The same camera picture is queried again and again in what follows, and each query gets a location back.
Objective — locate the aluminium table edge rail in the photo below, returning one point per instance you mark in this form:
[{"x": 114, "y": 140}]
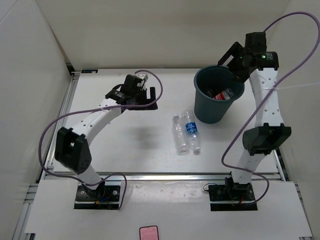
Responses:
[{"x": 175, "y": 176}]

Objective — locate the clear bottle blue label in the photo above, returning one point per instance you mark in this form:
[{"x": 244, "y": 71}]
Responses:
[{"x": 192, "y": 132}]

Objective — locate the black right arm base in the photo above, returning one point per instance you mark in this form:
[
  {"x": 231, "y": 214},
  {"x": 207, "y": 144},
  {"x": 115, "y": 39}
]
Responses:
[{"x": 230, "y": 196}]

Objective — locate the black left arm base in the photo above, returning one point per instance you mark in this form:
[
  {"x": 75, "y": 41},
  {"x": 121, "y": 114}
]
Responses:
[{"x": 105, "y": 197}]

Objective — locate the small bottle black label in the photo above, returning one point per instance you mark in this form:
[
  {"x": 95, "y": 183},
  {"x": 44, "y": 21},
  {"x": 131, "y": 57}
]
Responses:
[{"x": 209, "y": 92}]

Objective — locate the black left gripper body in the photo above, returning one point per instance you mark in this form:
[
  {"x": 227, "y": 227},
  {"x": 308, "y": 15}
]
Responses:
[{"x": 141, "y": 94}]

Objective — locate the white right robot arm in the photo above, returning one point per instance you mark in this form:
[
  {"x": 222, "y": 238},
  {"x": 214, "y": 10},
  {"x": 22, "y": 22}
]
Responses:
[{"x": 269, "y": 130}]

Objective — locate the dark green plastic bin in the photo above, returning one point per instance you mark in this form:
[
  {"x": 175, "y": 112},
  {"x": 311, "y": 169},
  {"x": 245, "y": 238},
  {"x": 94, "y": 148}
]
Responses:
[{"x": 218, "y": 78}]

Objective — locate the clear bottle red label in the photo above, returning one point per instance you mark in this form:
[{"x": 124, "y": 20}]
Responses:
[{"x": 224, "y": 95}]

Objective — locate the clear unlabelled plastic bottle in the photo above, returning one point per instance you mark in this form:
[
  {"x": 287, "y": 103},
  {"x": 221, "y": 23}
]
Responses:
[{"x": 179, "y": 135}]

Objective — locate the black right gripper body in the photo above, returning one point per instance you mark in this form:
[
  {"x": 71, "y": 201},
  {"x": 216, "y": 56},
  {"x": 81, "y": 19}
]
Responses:
[{"x": 237, "y": 65}]

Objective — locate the pink smartphone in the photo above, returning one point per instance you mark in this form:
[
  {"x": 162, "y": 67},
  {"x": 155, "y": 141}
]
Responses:
[{"x": 149, "y": 233}]

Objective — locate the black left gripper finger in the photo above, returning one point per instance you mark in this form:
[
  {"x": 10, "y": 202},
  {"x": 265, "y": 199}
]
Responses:
[
  {"x": 154, "y": 106},
  {"x": 149, "y": 94}
]

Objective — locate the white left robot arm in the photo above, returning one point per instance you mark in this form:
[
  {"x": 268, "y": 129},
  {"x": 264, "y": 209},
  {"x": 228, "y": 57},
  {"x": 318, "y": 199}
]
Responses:
[{"x": 72, "y": 147}]

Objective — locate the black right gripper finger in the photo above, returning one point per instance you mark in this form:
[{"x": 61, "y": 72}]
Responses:
[
  {"x": 238, "y": 77},
  {"x": 233, "y": 51}
]

